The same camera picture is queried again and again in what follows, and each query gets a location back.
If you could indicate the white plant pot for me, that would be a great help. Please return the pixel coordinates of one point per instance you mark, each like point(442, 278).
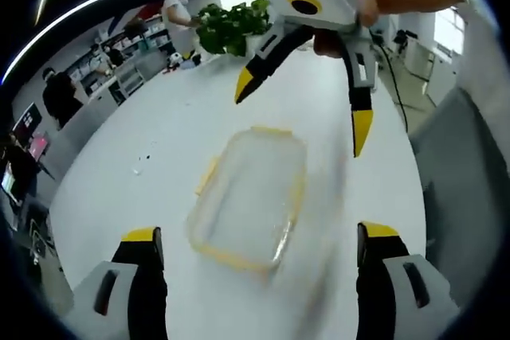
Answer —
point(255, 45)

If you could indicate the clear container with yellow buckles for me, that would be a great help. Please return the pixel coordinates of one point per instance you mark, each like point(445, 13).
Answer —
point(251, 200)

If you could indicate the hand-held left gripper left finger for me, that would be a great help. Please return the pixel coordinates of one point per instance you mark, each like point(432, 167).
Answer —
point(119, 296)

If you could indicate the small black white toy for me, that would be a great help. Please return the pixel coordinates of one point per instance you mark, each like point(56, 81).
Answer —
point(177, 60)

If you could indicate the red wall screen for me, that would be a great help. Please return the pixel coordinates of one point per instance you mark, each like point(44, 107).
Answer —
point(28, 117)

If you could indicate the green leafy plant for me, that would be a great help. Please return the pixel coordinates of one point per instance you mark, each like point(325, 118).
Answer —
point(227, 25)

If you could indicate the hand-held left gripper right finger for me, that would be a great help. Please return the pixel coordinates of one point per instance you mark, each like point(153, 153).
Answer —
point(398, 296)

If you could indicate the pink lit screen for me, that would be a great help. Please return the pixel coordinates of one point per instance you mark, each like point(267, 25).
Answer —
point(39, 145)

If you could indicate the long curved ceiling light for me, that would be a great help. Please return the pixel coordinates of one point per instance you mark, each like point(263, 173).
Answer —
point(79, 9)

